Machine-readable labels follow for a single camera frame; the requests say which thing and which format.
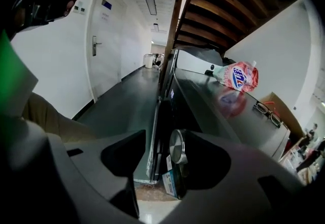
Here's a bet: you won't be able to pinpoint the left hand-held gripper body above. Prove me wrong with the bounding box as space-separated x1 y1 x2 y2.
11 0 77 34

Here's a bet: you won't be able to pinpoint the pink detergent refill pouch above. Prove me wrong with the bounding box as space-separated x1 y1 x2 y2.
212 60 259 92

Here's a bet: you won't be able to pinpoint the silver door handle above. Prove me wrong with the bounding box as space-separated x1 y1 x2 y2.
92 36 103 57

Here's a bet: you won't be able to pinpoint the round metal knob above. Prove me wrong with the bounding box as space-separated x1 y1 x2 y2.
169 129 190 166

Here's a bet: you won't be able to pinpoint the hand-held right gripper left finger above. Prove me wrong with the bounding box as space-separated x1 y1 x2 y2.
48 129 147 220

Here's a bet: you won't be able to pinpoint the white round trash bin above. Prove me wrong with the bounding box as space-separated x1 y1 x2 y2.
144 54 154 69

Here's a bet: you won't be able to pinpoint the person's left hand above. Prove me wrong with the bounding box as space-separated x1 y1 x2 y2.
63 0 83 17

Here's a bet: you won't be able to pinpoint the black rimmed eyeglasses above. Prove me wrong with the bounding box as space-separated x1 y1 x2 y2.
255 101 283 128

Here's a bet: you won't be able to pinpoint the wooden staircase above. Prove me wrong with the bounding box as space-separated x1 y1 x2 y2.
159 0 303 87

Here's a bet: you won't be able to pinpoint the khaki shorts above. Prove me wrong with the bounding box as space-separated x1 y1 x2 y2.
22 92 99 143

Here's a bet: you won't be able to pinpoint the white door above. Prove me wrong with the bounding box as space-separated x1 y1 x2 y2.
86 0 128 103

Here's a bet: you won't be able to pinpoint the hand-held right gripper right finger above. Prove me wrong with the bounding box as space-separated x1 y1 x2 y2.
162 130 316 224

